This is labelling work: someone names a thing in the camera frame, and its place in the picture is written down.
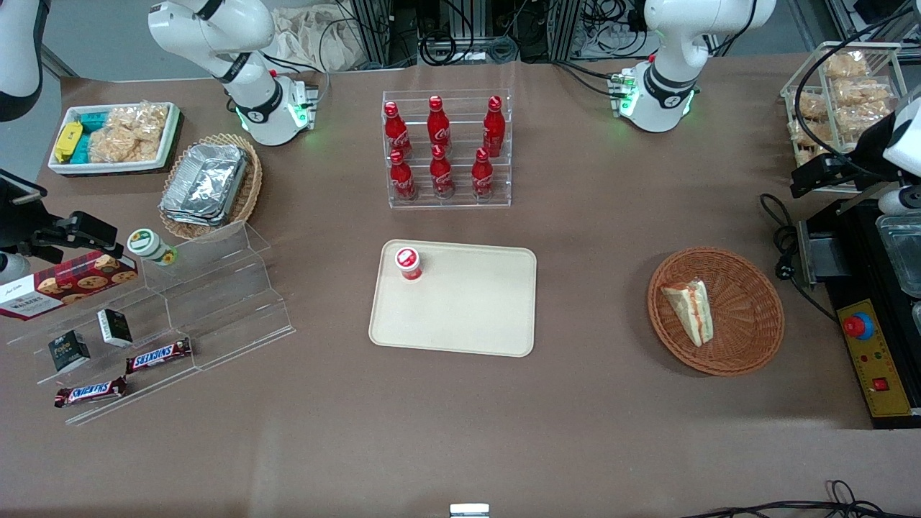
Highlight black power cable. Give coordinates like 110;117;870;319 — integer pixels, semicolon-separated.
760;193;840;322

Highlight light oval wicker basket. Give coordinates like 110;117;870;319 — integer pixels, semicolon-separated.
158;133;263;242

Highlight clear acrylic bottle rack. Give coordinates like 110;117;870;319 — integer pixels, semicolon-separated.
382;89;513;210

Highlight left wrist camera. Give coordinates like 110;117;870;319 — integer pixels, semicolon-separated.
790;155;875;199

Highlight red tartan cookie box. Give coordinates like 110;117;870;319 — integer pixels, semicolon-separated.
0;250;139;322

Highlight steel pan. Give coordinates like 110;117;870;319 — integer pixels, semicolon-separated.
875;213;921;298

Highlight small black white box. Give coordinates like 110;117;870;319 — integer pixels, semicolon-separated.
96;308;135;349

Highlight red lid yogurt cup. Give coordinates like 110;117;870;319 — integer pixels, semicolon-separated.
394;246;424;283

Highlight black tabletop machine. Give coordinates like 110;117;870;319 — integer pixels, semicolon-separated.
797;194;921;431

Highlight brown round wicker basket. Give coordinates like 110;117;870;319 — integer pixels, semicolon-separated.
647;247;786;377

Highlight coiled black cable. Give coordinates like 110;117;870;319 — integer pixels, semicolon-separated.
419;0;468;67

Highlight white rectangular snack bin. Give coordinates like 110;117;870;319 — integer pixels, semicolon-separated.
47;102;181;176

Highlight beige plastic tray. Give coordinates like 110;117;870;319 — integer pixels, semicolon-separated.
368;240;538;358

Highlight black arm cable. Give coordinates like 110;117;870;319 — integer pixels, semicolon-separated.
791;6;921;160

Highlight yellow snack packet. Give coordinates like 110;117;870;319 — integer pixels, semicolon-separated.
54;121;85;163

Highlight red emergency stop button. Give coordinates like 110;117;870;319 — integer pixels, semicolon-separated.
843;312;876;341

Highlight white wire rack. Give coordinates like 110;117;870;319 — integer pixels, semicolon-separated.
780;40;909;194

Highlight clear acrylic step display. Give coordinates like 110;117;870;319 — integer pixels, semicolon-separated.
7;221;296;427

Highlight red cola bottle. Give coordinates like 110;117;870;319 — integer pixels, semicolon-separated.
384;101;414;160
430;145;456;199
471;147;496;201
389;149;418;201
482;96;506;158
427;96;453;149

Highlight black floor cable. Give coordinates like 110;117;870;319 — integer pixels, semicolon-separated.
679;480;921;518

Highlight yellow control panel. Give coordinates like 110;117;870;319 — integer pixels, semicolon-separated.
836;298;915;419

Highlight green lid yogurt cup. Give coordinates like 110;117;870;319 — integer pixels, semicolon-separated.
127;228;179;268

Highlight aluminium frame post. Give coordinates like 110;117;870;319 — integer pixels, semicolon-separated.
549;0;582;60
351;0;394;67

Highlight beige cloth bag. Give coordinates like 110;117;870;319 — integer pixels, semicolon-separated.
268;6;376;73

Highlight snickers chocolate bar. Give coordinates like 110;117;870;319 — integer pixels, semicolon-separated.
125;337;194;375
54;376;129;409

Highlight stacked foil containers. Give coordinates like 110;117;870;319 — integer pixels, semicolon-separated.
159;142;250;228

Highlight triangle sandwich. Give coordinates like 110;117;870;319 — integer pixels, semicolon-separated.
661;279;714;347

